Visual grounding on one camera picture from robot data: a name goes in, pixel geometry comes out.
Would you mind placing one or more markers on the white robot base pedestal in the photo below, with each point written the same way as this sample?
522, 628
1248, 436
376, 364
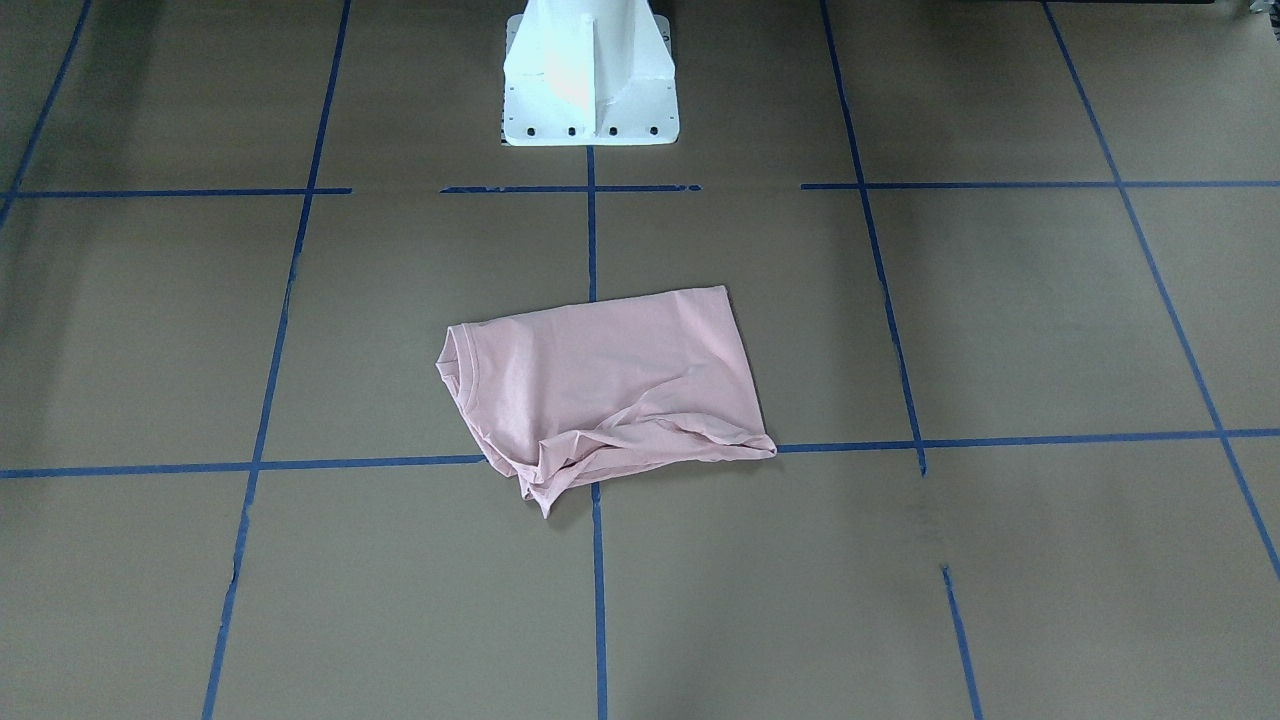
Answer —
589, 73

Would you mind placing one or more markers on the pink t-shirt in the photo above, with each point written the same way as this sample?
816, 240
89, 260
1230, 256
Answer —
568, 397

